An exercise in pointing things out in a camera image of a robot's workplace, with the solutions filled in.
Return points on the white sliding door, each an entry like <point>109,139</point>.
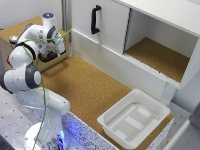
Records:
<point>111,23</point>

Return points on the white cabinet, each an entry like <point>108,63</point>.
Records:
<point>156,20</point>

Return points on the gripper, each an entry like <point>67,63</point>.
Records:
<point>60,45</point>

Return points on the wooden drawer box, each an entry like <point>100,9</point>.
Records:
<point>10,50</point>

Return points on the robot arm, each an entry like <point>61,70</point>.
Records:
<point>23,78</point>

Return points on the white plastic box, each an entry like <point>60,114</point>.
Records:
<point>133,120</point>

